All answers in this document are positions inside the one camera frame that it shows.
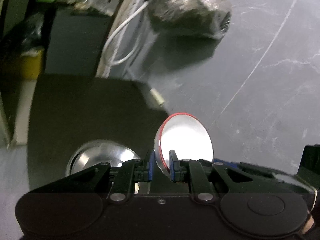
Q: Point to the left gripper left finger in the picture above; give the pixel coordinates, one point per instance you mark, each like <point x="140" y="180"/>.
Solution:
<point x="124" y="179"/>

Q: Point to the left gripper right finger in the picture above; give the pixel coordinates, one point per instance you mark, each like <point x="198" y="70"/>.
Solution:
<point x="219" y="178"/>

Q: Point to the steel bowl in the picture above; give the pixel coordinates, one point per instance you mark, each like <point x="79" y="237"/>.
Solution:
<point x="99" y="151"/>

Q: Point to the white red-rimmed bowl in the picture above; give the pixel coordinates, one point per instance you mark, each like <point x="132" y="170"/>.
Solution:
<point x="186" y="135"/>

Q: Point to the cleaver with pale handle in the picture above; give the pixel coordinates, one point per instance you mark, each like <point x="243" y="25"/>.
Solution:
<point x="151" y="96"/>

